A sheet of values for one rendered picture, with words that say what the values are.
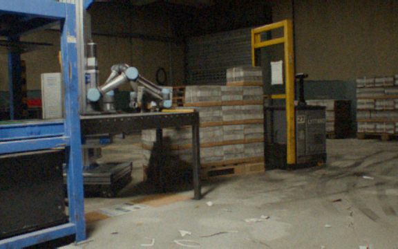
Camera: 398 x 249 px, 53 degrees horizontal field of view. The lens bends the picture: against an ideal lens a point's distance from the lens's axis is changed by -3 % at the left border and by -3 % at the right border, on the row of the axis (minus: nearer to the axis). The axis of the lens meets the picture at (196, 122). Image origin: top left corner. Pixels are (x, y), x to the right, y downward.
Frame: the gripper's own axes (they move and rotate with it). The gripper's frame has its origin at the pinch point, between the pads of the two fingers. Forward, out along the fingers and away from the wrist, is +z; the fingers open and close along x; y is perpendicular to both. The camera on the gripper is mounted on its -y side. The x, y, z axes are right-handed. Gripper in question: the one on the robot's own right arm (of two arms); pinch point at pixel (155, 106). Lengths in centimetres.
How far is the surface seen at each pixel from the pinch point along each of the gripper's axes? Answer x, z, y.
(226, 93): -91, 5, 13
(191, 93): -55, 26, 13
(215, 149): -73, 4, -52
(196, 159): -9, -75, -48
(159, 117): 32, -90, -8
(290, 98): -170, -14, 5
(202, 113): -59, 5, -9
